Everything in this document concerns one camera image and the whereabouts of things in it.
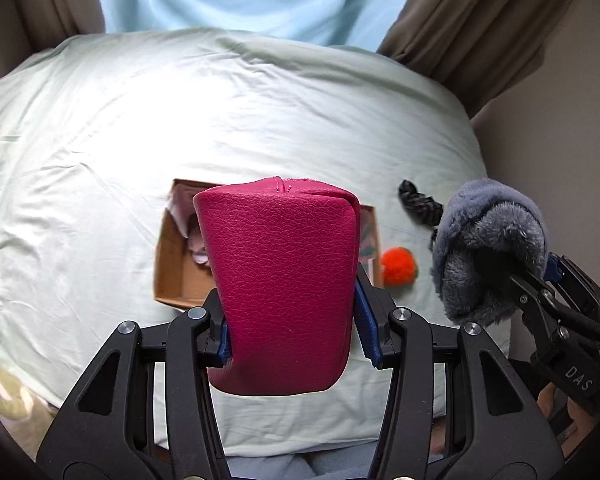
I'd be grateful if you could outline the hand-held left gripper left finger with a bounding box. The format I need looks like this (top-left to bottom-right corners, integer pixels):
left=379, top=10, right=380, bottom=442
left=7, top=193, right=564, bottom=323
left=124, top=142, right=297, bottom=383
left=36, top=287, right=237, bottom=480

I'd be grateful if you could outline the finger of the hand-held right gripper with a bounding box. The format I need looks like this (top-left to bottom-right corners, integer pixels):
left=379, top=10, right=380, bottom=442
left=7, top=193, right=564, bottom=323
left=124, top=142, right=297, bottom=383
left=500, top=255, right=600, bottom=343
left=544, top=254, right=600, bottom=321

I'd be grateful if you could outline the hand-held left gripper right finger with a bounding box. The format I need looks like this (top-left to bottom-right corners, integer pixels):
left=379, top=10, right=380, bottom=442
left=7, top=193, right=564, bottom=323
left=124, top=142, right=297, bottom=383
left=351, top=262, right=567, bottom=480

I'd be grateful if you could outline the grey plush slipper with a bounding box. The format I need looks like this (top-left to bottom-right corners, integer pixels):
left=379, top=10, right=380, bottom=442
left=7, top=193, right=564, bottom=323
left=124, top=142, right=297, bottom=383
left=429, top=178, right=550, bottom=324

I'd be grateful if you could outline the pink leather pouch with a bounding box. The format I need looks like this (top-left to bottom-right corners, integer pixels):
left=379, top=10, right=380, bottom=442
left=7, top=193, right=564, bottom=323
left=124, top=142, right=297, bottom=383
left=192, top=175, right=363, bottom=397

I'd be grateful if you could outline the cardboard box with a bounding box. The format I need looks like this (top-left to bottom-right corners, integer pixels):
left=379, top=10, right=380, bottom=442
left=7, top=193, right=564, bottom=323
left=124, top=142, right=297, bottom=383
left=152, top=178, right=384, bottom=311

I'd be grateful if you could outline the person's right hand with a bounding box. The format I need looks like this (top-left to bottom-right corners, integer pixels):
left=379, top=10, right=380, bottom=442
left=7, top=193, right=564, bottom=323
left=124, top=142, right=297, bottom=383
left=536, top=382, right=600, bottom=441

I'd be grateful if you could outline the orange pom-pom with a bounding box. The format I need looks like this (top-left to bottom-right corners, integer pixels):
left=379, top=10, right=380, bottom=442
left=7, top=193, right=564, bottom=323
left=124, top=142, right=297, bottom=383
left=380, top=247, right=421, bottom=287

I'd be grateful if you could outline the teal patterned cloth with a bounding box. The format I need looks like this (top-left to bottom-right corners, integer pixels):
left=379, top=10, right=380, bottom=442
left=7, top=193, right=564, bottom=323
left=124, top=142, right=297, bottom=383
left=358, top=206, right=381, bottom=263

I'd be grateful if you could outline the pink striped cloth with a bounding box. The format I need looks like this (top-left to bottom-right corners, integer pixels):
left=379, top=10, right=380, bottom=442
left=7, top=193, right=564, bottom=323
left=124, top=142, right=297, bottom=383
left=185, top=227, right=214, bottom=270

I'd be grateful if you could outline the dark striped scrunchie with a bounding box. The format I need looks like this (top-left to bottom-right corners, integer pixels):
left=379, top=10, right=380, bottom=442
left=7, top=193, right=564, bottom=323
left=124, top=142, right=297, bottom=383
left=398, top=179, right=448, bottom=250

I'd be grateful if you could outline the yellow patterned blanket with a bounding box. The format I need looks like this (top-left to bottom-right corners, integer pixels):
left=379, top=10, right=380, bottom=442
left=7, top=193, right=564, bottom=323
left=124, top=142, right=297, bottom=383
left=0, top=355, right=61, bottom=448

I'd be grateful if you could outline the pale green bed sheet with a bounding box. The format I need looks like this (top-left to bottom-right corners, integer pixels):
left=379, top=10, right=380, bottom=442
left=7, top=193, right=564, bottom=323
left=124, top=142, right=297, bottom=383
left=0, top=27, right=512, bottom=457

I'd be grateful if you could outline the brown curtain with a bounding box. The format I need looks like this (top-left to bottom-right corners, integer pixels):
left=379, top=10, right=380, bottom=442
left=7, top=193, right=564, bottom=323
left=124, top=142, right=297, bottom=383
left=376, top=0, right=600, bottom=118
left=0, top=0, right=107, bottom=88

